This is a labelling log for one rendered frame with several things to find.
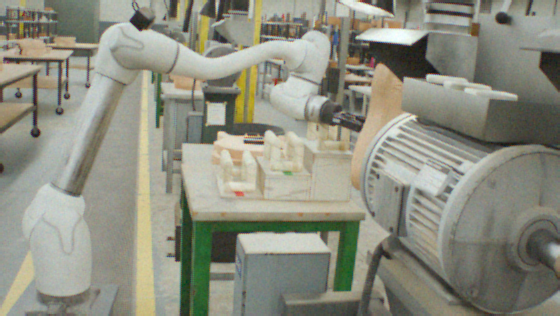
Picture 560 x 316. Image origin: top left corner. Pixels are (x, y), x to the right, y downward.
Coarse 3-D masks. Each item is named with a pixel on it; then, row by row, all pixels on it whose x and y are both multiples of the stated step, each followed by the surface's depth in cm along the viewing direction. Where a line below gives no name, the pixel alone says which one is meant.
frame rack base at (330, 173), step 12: (312, 144) 210; (312, 156) 197; (324, 156) 197; (336, 156) 197; (348, 156) 198; (312, 168) 197; (324, 168) 198; (336, 168) 198; (348, 168) 199; (312, 180) 198; (324, 180) 199; (336, 180) 199; (348, 180) 200; (312, 192) 199; (324, 192) 200; (336, 192) 200; (348, 192) 201
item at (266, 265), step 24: (240, 240) 105; (264, 240) 106; (288, 240) 107; (312, 240) 108; (240, 264) 103; (264, 264) 101; (288, 264) 102; (312, 264) 103; (240, 288) 103; (264, 288) 102; (288, 288) 103; (312, 288) 104; (240, 312) 103; (264, 312) 103
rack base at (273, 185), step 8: (256, 160) 217; (264, 160) 214; (280, 160) 216; (264, 168) 202; (304, 168) 207; (256, 176) 216; (264, 176) 196; (272, 176) 195; (280, 176) 196; (288, 176) 196; (296, 176) 197; (304, 176) 197; (264, 184) 195; (272, 184) 196; (280, 184) 196; (288, 184) 197; (296, 184) 197; (304, 184) 198; (264, 192) 196; (272, 192) 196; (280, 192) 197; (288, 192) 197; (296, 192) 198; (304, 192) 198; (288, 200) 198; (296, 200) 199; (304, 200) 199
